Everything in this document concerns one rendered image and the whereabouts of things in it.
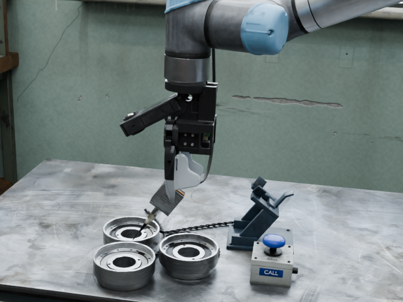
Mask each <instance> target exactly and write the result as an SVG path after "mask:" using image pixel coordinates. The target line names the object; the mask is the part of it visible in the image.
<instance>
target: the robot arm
mask: <svg viewBox="0 0 403 302"><path fill-rule="evenodd" d="M400 2H403V0H261V1H252V2H239V1H225V0H167V4H166V10H165V15H166V34H165V54H164V78H165V89H166V90H168V91H171V92H176V93H174V94H173V95H170V96H168V97H167V98H164V99H162V100H160V101H158V102H157V103H155V104H153V105H151V106H149V107H147V108H145V109H143V110H141V111H139V112H137V111H135V112H133V113H130V114H129V115H127V116H126V117H125V118H124V119H123V120H124V121H123V122H122V123H121V124H120V127H121V129H122V131H123V132H124V134H125V136H126V137H128V136H130V135H136V134H138V133H140V132H142V131H143V130H144V129H146V128H147V127H149V126H151V125H153V124H155V123H157V122H159V121H161V120H163V119H164V120H165V121H166V123H165V126H164V148H165V152H164V178H165V186H166V194H167V196H168V198H169V200H170V202H171V203H175V191H176V190H179V189H186V188H192V187H196V186H198V185H199V184H200V176H201V175H202V174H203V167H202V166H201V165H200V164H198V163H196V162H194V161H193V160H192V157H191V154H198V155H212V148H213V144H214V143H215V135H216V114H215V112H216V93H217V91H218V83H212V82H207V81H208V80H209V78H210V56H211V48H213V49H221V50H230V51H236V52H245V53H251V54H253V55H276V54H278V53H279V52H280V51H281V50H282V48H283V47H284V45H285V42H288V41H291V40H293V39H294V38H297V37H300V36H303V35H306V34H308V33H310V32H314V31H317V30H319V29H323V28H326V27H328V26H332V25H335V24H337V23H341V22H344V21H346V20H350V19H353V18H355V17H359V16H362V15H364V14H368V13H371V12H373V11H377V10H380V9H382V8H386V7H389V6H391V5H395V4H398V3H400ZM189 94H190V95H191V96H192V97H189ZM180 153H181V154H180Z"/></svg>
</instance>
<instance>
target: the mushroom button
mask: <svg viewBox="0 0 403 302"><path fill-rule="evenodd" d="M262 242H263V244H264V245H265V246H267V247H269V248H270V251H271V252H276V250H277V248H281V247H284V246H285V238H284V237H283V236H281V235H278V234H267V235H265V236H264V237H263V241H262Z"/></svg>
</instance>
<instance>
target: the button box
mask: <svg viewBox="0 0 403 302"><path fill-rule="evenodd" d="M292 274H298V267H293V246H291V245H285V246H284V247H281V248H277V250H276V252H271V251H270V248H269V247H267V246H265V245H264V244H263V242H258V241H255V242H254V247H253V252H252V259H251V272H250V280H249V282H250V283H257V284H263V285H272V286H282V287H288V288H290V287H291V276H292Z"/></svg>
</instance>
